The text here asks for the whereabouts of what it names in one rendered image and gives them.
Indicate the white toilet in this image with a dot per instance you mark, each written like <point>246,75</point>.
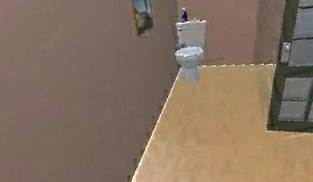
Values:
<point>189,51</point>

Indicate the framed wall picture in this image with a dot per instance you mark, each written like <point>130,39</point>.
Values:
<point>142,11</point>

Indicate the purple spray bottle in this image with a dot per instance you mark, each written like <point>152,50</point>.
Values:
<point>183,16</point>

